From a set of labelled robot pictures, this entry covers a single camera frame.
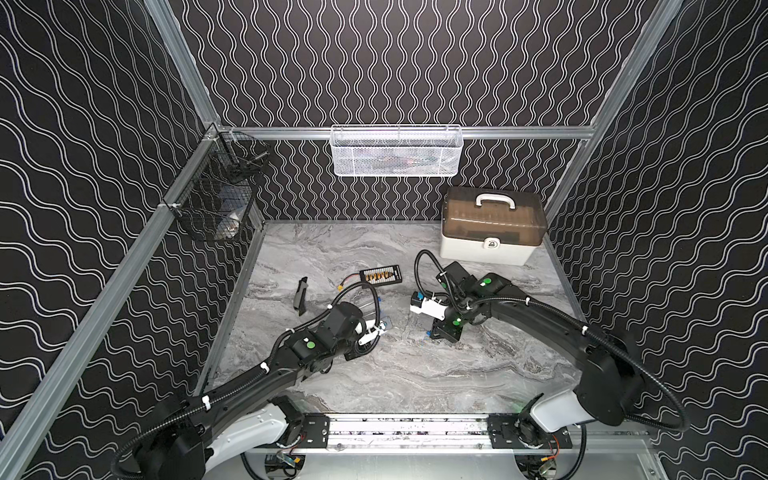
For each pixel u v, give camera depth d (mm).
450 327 704
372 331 676
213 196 931
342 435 753
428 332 784
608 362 416
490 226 926
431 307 726
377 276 1030
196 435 403
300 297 976
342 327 596
